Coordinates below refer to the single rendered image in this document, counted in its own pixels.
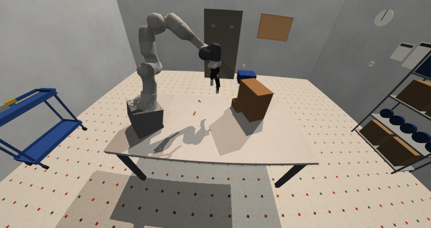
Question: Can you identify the brown wooden drawer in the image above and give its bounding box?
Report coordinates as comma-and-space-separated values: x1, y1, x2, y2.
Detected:
239, 81, 248, 95
231, 98, 244, 113
238, 90, 246, 104
243, 106, 252, 121
245, 98, 254, 114
247, 89, 257, 105

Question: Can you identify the dark brown chest of drawers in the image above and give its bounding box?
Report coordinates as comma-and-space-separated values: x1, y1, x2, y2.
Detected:
240, 78, 274, 122

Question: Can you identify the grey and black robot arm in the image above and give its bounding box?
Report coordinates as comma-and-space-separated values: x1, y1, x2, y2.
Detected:
130, 13, 222, 111

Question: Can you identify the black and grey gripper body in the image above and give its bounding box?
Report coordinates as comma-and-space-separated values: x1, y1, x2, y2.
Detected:
211, 67, 220, 78

